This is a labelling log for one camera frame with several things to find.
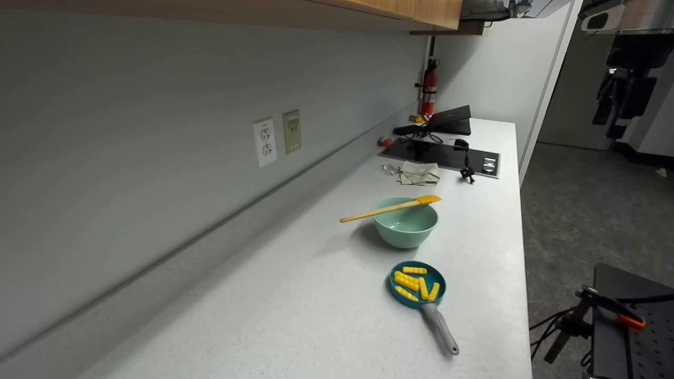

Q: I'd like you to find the wooden spatula with yellow head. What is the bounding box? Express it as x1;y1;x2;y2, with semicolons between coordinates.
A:
337;195;444;226

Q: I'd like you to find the mint green bowl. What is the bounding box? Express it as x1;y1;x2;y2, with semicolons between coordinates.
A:
369;197;439;250

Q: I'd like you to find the beige cloth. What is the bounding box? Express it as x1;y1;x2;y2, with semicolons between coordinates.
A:
395;161;442;187

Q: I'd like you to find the black wedge shaped object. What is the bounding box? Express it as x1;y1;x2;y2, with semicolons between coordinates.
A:
391;103;474;139

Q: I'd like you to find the red fire extinguisher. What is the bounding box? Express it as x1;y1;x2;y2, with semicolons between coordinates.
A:
415;36;442;126

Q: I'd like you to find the grey range hood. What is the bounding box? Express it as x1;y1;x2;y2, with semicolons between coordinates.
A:
459;0;515;24

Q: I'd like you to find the black floor stand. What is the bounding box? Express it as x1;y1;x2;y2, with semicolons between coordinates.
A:
529;299;595;367

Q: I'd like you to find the clamp with orange grip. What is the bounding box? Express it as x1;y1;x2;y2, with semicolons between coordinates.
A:
574;285;650;335

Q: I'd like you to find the black hanging equipment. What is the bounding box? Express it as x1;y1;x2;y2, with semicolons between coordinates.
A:
592;30;662;142

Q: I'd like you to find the black perforated platform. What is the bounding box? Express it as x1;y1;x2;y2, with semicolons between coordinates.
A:
590;262;674;379

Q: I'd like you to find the beige wall switch plate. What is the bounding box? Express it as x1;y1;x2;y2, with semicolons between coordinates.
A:
279;108;304;157

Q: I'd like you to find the white wall outlet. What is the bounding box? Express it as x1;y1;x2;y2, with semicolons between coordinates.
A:
250;117;279;170

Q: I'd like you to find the small black camera tripod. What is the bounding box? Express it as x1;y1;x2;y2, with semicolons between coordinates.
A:
452;138;478;187

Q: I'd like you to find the blue pan with grey handle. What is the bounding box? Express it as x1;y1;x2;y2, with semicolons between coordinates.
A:
383;260;461;360

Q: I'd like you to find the wooden wall cabinet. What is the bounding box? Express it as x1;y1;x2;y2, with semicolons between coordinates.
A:
0;0;489;39

